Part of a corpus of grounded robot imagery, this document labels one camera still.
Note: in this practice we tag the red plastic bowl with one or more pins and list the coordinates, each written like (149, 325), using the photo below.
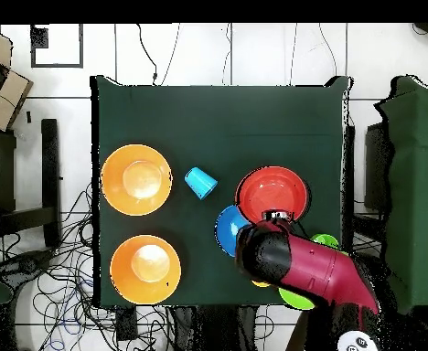
(272, 190)

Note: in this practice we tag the light blue plastic bowl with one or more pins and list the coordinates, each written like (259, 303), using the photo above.
(228, 228)

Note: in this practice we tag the light blue plastic cup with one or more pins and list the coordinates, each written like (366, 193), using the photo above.
(201, 182)

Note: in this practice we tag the orange plastic bowl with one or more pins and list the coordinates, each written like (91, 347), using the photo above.
(136, 179)
(141, 285)

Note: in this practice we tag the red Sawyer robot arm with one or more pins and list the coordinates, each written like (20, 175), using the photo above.
(309, 267)

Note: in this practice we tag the green plastic cup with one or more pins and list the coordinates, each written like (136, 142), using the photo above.
(325, 240)

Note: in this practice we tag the yellow plastic cup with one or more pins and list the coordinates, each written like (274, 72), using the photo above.
(261, 283)

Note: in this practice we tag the green plastic bowl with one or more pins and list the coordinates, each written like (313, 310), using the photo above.
(294, 300)

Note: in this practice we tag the dark green tablecloth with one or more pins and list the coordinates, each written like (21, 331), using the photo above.
(217, 128)

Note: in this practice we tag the black box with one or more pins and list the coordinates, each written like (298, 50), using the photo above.
(376, 168)

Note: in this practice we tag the black power adapter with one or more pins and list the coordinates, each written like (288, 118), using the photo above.
(126, 323)

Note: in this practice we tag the black equipment base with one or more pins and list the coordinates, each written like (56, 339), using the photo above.
(27, 265)

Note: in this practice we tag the black stand frame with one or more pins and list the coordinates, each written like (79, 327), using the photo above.
(50, 164)

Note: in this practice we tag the black square floor frame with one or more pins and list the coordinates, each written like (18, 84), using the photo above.
(33, 47)

